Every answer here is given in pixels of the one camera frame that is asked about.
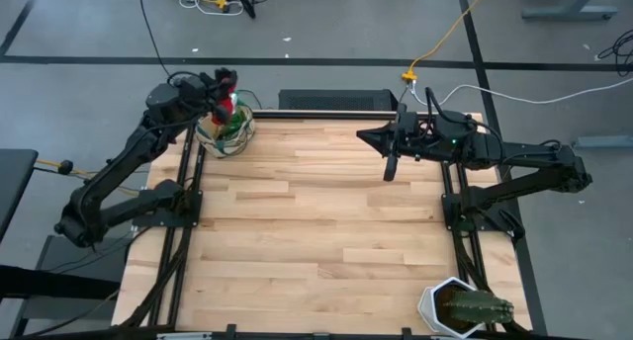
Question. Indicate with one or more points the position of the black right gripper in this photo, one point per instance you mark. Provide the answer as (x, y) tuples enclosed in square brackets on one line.
[(440, 137)]

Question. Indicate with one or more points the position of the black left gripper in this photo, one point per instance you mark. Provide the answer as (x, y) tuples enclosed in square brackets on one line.
[(195, 93)]

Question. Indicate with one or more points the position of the red black gardening glove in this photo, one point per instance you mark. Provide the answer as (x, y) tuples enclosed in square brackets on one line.
[(226, 83)]

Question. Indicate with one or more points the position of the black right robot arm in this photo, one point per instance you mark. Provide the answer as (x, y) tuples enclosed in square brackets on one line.
[(534, 157)]

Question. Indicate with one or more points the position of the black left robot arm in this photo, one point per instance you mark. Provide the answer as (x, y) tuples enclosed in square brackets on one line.
[(123, 154)]

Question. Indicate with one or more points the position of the beige green gardening bag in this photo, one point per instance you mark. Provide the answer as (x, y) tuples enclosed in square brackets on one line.
[(212, 142)]

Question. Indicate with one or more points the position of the yellow plug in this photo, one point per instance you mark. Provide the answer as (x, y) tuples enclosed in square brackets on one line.
[(221, 3)]

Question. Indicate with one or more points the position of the black stand leg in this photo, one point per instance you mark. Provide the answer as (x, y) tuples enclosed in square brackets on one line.
[(244, 1)]

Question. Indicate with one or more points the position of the white faceted plant pot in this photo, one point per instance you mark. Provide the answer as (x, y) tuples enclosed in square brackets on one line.
[(425, 308)]

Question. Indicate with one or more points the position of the green cactus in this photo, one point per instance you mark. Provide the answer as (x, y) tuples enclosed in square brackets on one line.
[(475, 306)]

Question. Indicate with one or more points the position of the grey metal floor foot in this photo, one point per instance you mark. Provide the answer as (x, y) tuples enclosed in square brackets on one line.
[(603, 142)]

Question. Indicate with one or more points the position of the grey metal stand base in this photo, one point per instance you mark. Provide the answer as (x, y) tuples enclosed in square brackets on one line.
[(74, 261)]

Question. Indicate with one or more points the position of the desk with grey legs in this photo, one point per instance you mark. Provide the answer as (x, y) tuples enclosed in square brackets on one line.
[(569, 13)]

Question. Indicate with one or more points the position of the black floor bar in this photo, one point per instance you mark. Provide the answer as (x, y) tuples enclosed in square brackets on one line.
[(49, 283)]

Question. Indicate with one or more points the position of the silver metal bracket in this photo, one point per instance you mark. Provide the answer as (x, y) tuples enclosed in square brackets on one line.
[(183, 336)]

